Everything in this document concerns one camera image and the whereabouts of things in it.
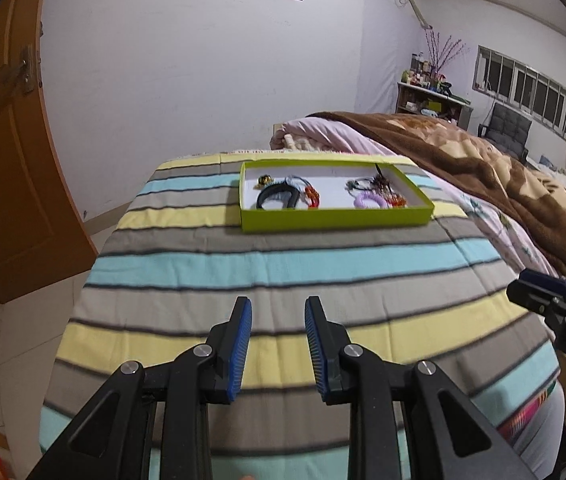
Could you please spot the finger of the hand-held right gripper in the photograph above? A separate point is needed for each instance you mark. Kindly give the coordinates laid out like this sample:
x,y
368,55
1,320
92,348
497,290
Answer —
x,y
530,297
545,280

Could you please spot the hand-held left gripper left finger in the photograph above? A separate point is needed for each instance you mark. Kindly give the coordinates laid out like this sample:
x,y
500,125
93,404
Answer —
x,y
239,355

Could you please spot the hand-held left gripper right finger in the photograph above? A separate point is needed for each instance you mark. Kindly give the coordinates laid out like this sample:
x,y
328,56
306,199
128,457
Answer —
x,y
315,355

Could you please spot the lime green shallow box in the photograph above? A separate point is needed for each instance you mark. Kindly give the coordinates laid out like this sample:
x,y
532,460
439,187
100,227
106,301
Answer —
x,y
333,220

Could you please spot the black wide hair band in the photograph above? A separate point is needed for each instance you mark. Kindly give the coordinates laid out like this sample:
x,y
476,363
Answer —
x,y
275,191

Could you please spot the striped blanket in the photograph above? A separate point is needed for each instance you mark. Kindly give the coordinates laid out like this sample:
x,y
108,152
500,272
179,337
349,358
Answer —
x,y
263,265

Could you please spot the colourful patterned garment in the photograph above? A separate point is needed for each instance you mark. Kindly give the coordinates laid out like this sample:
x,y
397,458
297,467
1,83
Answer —
x,y
528,416

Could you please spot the brown plush blanket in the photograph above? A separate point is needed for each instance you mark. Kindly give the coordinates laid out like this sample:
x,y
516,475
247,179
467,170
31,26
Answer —
x,y
503,180

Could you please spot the person's grey trousers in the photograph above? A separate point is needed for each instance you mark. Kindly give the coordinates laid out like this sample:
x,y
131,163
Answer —
x,y
538,450

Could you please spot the black padded chair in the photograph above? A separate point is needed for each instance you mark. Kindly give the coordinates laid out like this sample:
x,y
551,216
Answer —
x,y
508,127

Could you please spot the barred window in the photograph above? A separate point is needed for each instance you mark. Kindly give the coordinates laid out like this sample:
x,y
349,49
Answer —
x,y
523,85

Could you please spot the purple blossom branches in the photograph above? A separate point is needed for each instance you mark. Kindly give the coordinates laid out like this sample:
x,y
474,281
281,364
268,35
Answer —
x,y
443,52

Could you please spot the orange wooden door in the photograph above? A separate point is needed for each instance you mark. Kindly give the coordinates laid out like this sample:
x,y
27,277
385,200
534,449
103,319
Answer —
x,y
3,185

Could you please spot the metal door hinge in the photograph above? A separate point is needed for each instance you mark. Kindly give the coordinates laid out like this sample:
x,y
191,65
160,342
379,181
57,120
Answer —
x,y
28,67

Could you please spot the cluttered wall shelf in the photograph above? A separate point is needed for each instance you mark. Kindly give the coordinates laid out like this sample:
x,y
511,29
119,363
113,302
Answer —
x,y
428,102

